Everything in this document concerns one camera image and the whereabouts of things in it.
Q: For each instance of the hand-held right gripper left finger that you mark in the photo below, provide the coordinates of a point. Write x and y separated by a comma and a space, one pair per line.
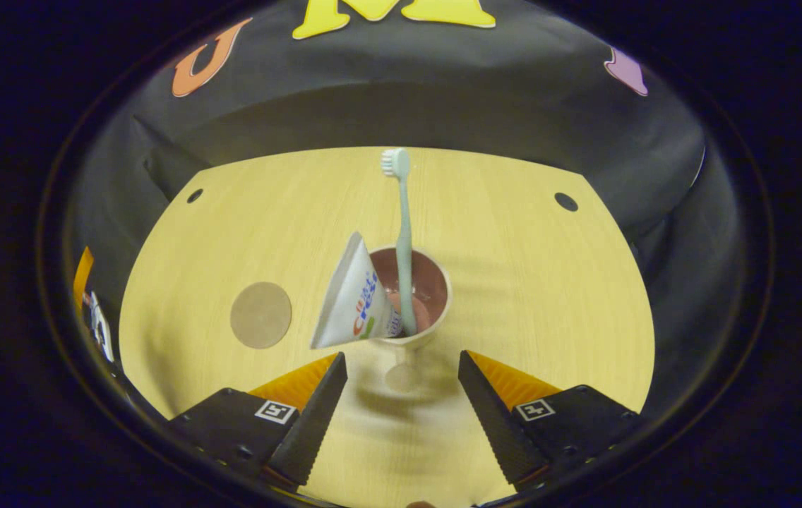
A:
309, 430

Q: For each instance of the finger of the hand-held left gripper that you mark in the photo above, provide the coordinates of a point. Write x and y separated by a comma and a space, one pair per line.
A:
82, 274

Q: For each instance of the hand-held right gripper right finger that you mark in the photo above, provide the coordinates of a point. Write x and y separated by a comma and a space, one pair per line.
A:
496, 430

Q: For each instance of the round brown coaster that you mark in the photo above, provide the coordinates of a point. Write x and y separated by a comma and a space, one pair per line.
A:
260, 315

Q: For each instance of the white toothpaste tube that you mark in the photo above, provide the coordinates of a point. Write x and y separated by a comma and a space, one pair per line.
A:
351, 303

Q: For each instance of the beige cup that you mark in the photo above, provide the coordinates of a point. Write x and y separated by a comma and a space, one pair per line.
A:
436, 289

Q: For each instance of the pale green toothbrush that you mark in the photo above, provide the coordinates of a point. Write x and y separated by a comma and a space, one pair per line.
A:
404, 240

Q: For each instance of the wooden desktop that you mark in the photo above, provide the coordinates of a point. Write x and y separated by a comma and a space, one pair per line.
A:
549, 296

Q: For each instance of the white side table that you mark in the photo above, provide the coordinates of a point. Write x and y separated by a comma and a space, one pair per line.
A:
99, 326

